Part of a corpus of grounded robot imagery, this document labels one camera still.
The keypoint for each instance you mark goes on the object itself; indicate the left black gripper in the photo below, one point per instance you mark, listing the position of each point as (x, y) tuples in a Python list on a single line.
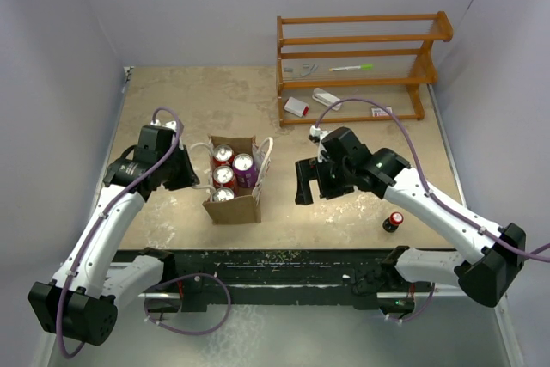
[(188, 177)]

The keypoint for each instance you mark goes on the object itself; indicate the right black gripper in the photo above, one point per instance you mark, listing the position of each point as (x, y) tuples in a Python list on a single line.
[(308, 169)]

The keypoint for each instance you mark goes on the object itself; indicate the purple fanta can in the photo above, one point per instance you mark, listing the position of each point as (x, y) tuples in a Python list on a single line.
[(223, 194), (245, 170)]

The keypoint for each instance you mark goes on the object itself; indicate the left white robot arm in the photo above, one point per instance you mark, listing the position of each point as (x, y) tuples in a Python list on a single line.
[(81, 301)]

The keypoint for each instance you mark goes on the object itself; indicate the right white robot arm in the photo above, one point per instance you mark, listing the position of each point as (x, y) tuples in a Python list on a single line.
[(486, 256)]

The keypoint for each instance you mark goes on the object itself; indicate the red cola can far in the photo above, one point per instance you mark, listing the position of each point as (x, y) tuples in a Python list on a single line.
[(223, 155)]

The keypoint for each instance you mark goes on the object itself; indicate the red cola can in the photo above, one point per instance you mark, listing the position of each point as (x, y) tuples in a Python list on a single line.
[(223, 176), (223, 155)]

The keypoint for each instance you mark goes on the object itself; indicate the red cola can middle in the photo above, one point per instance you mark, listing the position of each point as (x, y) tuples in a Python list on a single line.
[(223, 176)]

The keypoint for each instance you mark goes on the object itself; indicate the white and red box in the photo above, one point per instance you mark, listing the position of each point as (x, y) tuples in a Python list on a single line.
[(296, 107)]

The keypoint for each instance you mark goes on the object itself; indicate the white stapler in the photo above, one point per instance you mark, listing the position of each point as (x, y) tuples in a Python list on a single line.
[(326, 99)]

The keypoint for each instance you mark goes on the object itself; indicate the dark bottle with red cap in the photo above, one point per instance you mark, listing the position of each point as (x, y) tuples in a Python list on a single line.
[(393, 222)]

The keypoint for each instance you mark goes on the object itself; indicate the small red label card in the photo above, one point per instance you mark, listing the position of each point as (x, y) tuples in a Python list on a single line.
[(381, 112)]

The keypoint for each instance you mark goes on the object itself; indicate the orange wooden shelf rack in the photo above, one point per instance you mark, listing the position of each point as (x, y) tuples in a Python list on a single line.
[(399, 47)]

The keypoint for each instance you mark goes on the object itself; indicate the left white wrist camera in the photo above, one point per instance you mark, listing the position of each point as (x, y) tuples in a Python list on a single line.
[(165, 122)]

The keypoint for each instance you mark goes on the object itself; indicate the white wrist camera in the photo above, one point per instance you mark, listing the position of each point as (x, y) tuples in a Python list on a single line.
[(316, 135), (165, 122)]

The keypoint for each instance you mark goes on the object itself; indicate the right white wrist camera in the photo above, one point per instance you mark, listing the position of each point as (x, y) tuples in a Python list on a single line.
[(316, 135)]

